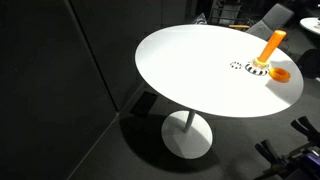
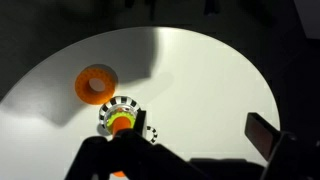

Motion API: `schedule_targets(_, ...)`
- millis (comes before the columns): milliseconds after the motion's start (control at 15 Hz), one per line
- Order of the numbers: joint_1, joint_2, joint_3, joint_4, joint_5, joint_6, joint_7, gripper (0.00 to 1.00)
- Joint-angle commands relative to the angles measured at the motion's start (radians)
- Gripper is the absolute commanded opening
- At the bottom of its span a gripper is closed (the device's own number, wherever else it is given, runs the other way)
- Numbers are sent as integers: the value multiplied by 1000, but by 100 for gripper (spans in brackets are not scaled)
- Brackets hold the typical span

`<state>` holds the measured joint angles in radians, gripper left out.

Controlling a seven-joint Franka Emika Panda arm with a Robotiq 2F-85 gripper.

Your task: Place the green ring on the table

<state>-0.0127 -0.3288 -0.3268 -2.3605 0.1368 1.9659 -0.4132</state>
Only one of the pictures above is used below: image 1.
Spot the black office chair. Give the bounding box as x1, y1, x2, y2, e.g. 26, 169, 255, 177
296, 48, 320, 79

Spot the orange peg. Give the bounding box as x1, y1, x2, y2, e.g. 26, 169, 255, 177
257, 29, 288, 64

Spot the white table pedestal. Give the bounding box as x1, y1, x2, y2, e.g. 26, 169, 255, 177
161, 109, 214, 160

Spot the wooden armrest bar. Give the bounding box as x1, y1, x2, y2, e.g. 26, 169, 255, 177
228, 24, 251, 30

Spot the black handled clamp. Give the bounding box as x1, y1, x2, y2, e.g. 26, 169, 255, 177
254, 139, 292, 180
290, 115, 320, 148

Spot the grey metal rack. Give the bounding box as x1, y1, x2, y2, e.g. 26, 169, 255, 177
209, 0, 244, 26

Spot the small black white ring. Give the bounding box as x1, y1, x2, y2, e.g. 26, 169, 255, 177
229, 61, 244, 71

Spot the green ring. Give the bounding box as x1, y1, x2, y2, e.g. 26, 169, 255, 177
252, 57, 272, 68

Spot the white round side table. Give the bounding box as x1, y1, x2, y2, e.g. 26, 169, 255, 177
299, 16, 320, 36

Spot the black white striped ring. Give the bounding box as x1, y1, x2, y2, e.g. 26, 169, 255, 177
244, 61, 270, 77

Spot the purple handled clamp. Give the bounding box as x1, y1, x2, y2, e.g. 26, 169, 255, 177
299, 151, 320, 180

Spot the orange ring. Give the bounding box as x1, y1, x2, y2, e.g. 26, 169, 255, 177
268, 67, 292, 83

